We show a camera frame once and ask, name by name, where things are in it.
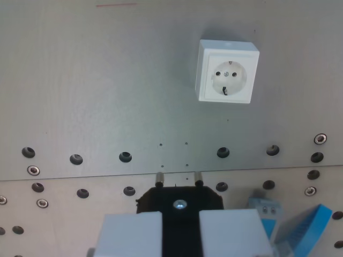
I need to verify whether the white wall socket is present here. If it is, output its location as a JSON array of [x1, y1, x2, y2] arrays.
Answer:
[[195, 39, 260, 104]]

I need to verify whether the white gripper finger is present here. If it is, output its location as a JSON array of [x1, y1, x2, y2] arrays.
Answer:
[[198, 208, 274, 257], [93, 211, 164, 257]]

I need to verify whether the black two-pin power plug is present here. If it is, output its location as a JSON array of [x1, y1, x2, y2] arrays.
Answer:
[[135, 171, 225, 257]]

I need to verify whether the blue ribbed plastic holder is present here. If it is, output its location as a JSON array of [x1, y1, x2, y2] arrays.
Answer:
[[270, 203, 333, 257]]

